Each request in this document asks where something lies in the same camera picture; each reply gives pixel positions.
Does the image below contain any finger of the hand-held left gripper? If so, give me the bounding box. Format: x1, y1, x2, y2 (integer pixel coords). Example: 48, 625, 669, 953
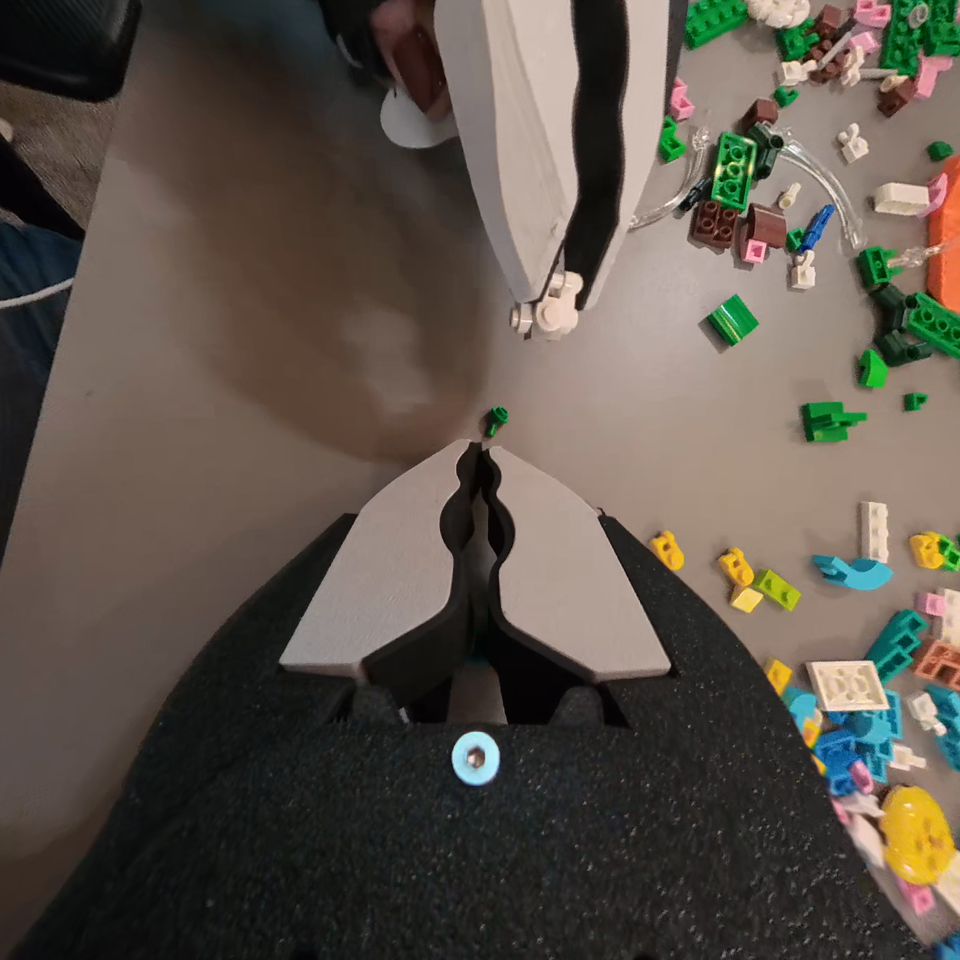
581, 0, 689, 312
433, 0, 601, 307

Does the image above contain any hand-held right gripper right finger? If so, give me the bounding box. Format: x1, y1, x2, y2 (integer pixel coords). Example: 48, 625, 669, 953
482, 446, 672, 684

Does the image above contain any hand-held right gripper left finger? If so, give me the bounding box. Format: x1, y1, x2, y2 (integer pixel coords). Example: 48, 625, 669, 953
279, 438, 483, 680

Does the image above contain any white flower lego piece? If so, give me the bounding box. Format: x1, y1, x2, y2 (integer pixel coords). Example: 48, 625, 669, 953
510, 271, 585, 340

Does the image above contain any brown lego plate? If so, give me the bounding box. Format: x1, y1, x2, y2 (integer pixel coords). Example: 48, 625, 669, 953
690, 198, 741, 250

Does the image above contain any brown rounded lego brick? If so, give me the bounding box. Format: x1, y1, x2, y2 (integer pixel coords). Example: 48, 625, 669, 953
742, 204, 789, 245

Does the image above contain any lime green lego plate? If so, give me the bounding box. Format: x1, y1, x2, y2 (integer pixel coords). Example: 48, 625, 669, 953
753, 568, 802, 612

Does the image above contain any blue lego bar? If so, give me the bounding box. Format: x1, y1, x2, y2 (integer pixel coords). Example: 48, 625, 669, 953
798, 204, 836, 255

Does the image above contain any transparent lego tube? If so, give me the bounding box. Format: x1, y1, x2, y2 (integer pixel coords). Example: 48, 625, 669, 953
628, 126, 867, 250

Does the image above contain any green curved lego slope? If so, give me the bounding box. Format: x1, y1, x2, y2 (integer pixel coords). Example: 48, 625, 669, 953
706, 294, 760, 348

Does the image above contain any pile of green brown lego pieces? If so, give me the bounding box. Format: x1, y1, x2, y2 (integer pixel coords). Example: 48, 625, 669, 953
686, 0, 960, 121

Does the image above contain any white lego brick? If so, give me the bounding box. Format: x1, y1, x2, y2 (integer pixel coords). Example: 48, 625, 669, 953
873, 182, 931, 216

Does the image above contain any blue curved lego piece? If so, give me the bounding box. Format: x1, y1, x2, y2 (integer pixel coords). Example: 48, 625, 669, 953
812, 555, 895, 592

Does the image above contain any green lego connector piece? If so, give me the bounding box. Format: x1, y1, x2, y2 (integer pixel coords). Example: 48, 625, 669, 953
857, 246, 901, 290

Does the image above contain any white lego plate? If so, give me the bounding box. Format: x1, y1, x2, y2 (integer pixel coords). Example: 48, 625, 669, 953
860, 501, 891, 564

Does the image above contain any orange lego plate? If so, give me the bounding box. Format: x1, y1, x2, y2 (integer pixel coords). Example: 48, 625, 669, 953
926, 156, 960, 312

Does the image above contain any pile of colourful lego bricks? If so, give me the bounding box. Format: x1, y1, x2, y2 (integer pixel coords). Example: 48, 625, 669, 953
763, 588, 960, 960

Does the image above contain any dark green lego branch piece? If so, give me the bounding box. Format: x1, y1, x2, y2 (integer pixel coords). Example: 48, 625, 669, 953
870, 285, 935, 369

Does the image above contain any green lego brick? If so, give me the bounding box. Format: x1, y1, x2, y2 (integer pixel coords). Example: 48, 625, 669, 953
907, 292, 960, 360

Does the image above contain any person's left hand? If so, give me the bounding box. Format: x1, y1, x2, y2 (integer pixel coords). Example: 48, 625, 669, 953
371, 0, 453, 120

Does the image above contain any black office chair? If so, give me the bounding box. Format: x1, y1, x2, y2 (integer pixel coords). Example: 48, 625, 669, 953
0, 0, 144, 102

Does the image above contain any person's leg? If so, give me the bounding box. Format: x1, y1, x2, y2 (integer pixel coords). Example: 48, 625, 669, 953
0, 213, 82, 556

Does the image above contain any green lego bracket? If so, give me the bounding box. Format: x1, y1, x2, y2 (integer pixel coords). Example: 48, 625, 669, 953
800, 401, 869, 444

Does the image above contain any white drawstring cord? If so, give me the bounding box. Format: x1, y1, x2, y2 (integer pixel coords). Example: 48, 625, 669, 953
0, 277, 76, 311

